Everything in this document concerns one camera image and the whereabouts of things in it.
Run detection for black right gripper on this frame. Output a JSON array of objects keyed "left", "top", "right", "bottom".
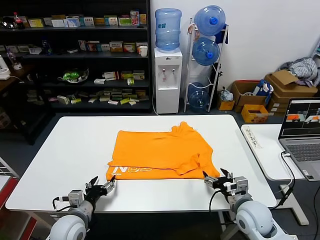
[{"left": 201, "top": 167, "right": 237, "bottom": 197}]

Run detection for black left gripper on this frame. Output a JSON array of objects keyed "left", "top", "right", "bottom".
[{"left": 84, "top": 174, "right": 116, "bottom": 201}]

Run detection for orange t-shirt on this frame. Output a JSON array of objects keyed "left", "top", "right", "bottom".
[{"left": 105, "top": 121, "right": 221, "bottom": 181}]

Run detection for pile of grey clothes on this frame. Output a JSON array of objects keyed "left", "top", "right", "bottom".
[{"left": 279, "top": 56, "right": 319, "bottom": 81}]

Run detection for large yellow box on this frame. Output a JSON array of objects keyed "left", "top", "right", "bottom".
[{"left": 241, "top": 104, "right": 270, "bottom": 124}]

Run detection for small yellow box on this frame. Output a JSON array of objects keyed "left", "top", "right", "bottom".
[{"left": 217, "top": 99, "right": 236, "bottom": 111}]

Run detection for crumpled plastic bag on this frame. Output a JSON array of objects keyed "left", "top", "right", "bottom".
[{"left": 219, "top": 87, "right": 234, "bottom": 102}]

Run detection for open brown cardboard box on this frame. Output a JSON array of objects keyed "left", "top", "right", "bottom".
[{"left": 231, "top": 79, "right": 267, "bottom": 114}]

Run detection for grey laptop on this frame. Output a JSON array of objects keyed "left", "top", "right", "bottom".
[{"left": 278, "top": 97, "right": 320, "bottom": 182}]

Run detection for stacked flat cardboard boxes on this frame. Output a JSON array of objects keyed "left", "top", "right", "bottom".
[{"left": 266, "top": 96, "right": 291, "bottom": 117}]

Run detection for red and white cart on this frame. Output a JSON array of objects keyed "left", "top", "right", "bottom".
[{"left": 0, "top": 174, "right": 37, "bottom": 240}]

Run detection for white water dispenser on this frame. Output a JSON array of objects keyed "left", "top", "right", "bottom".
[{"left": 153, "top": 47, "right": 183, "bottom": 115}]

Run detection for blue and white bag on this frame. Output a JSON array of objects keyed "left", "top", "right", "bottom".
[{"left": 252, "top": 79, "right": 275, "bottom": 98}]

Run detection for black clamp stand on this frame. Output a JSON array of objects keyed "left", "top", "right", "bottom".
[{"left": 211, "top": 62, "right": 224, "bottom": 111}]

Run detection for red and white box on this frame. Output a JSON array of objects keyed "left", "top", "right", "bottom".
[{"left": 103, "top": 71, "right": 120, "bottom": 81}]

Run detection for bowl with green items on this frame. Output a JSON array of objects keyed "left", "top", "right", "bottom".
[{"left": 57, "top": 67, "right": 90, "bottom": 84}]

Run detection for cardboard box with open flap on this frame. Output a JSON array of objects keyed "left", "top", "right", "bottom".
[{"left": 264, "top": 69, "right": 319, "bottom": 100}]

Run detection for black shelf unit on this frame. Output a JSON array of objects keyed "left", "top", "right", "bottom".
[{"left": 0, "top": 0, "right": 152, "bottom": 113}]

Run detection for orange and white box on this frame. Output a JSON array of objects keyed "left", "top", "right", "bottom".
[{"left": 109, "top": 41, "right": 124, "bottom": 53}]

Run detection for red and yellow box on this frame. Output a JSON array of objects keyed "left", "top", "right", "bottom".
[{"left": 122, "top": 42, "right": 137, "bottom": 53}]

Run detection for blue hanging cloth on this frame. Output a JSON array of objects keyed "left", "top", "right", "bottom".
[{"left": 214, "top": 23, "right": 230, "bottom": 45}]

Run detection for purple bottle white base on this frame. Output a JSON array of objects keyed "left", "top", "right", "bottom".
[{"left": 6, "top": 48, "right": 23, "bottom": 71}]

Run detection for blue bottle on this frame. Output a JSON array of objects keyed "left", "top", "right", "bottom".
[{"left": 41, "top": 39, "right": 53, "bottom": 56}]

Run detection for white kitchen appliance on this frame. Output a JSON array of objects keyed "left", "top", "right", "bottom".
[{"left": 0, "top": 54, "right": 11, "bottom": 81}]

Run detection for beige hanging cloth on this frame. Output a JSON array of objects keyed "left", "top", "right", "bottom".
[{"left": 187, "top": 21, "right": 200, "bottom": 42}]

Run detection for blue water jug with sticker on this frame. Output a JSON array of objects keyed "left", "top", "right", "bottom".
[{"left": 154, "top": 8, "right": 182, "bottom": 53}]

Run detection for pale green plastic item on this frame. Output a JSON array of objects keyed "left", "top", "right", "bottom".
[{"left": 312, "top": 37, "right": 320, "bottom": 71}]

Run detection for blue and white box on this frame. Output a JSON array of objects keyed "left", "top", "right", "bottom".
[{"left": 65, "top": 16, "right": 81, "bottom": 28}]

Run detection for tall pink colourful box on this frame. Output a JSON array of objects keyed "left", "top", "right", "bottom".
[{"left": 129, "top": 11, "right": 140, "bottom": 26}]

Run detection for cola bottle red cap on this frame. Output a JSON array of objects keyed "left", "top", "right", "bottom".
[{"left": 12, "top": 11, "right": 25, "bottom": 30}]

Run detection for shiny dark round object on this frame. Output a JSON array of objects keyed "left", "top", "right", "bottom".
[{"left": 0, "top": 16, "right": 16, "bottom": 31}]

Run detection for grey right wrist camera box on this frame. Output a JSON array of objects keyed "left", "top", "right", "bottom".
[{"left": 233, "top": 176, "right": 250, "bottom": 196}]

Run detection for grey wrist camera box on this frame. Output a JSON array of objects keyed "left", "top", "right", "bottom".
[
  {"left": 67, "top": 189, "right": 84, "bottom": 207},
  {"left": 233, "top": 176, "right": 250, "bottom": 196}
]

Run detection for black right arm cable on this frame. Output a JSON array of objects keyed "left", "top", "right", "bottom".
[{"left": 208, "top": 190, "right": 237, "bottom": 225}]

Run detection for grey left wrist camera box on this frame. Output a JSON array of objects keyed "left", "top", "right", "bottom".
[{"left": 67, "top": 189, "right": 84, "bottom": 207}]

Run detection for black cable with adapter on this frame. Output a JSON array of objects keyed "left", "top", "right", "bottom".
[{"left": 271, "top": 186, "right": 294, "bottom": 210}]

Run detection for white laptop cable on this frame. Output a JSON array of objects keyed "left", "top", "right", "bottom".
[{"left": 274, "top": 150, "right": 295, "bottom": 193}]

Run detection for white wire jug rack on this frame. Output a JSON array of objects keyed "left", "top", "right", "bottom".
[{"left": 183, "top": 17, "right": 230, "bottom": 113}]

